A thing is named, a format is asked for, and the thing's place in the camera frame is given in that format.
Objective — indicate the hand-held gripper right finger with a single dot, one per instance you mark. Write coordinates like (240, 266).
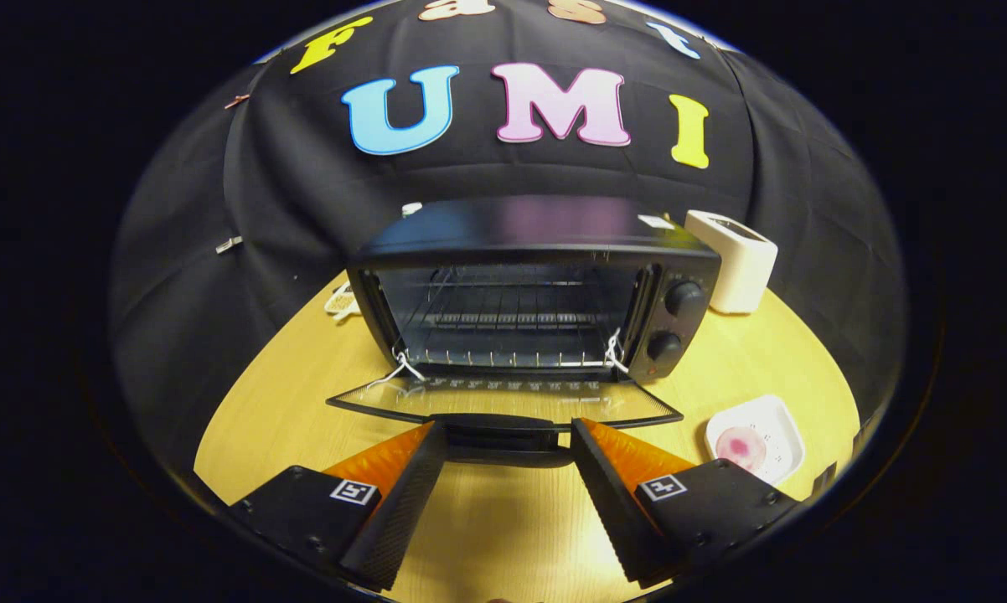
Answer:
(617, 511)

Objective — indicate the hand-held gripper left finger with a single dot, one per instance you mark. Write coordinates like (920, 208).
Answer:
(399, 511)

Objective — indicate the pink ham slice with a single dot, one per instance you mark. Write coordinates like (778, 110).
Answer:
(740, 446)

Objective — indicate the white square plate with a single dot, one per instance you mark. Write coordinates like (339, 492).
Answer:
(776, 427)

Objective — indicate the black toaster oven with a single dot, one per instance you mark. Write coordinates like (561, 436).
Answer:
(520, 228)

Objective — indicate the white bread toaster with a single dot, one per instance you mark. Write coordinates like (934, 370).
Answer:
(742, 268)

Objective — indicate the small white bottle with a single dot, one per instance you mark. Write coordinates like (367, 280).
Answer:
(411, 208)

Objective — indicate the silver clip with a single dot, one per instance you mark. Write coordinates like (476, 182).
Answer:
(228, 244)

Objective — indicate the black backdrop cloth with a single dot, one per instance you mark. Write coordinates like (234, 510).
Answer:
(302, 184)

